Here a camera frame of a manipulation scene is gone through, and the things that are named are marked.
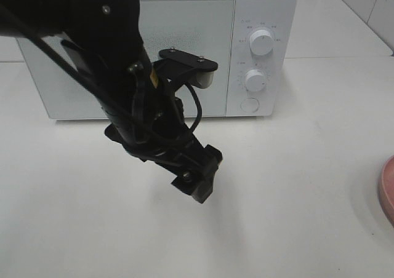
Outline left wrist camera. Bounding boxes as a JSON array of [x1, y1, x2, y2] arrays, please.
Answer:
[[153, 48, 219, 91]]

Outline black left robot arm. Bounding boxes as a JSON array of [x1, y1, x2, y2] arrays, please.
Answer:
[[1, 0, 223, 203]]

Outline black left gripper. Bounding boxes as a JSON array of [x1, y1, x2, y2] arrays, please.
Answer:
[[104, 97, 222, 204]]

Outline round microwave door button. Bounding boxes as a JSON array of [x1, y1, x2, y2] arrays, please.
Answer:
[[241, 98, 260, 113]]

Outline white microwave door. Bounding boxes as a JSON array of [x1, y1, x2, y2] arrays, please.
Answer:
[[17, 0, 235, 120]]

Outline white microwave knob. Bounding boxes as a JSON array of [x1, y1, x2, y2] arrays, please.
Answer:
[[244, 69, 267, 92], [249, 27, 275, 57]]

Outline white microwave oven body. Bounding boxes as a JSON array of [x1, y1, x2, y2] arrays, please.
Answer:
[[17, 0, 298, 121]]

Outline pink round plate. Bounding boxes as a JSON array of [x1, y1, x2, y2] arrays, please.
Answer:
[[379, 156, 394, 225]]

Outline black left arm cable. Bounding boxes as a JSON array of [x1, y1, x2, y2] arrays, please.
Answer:
[[0, 4, 204, 143]]

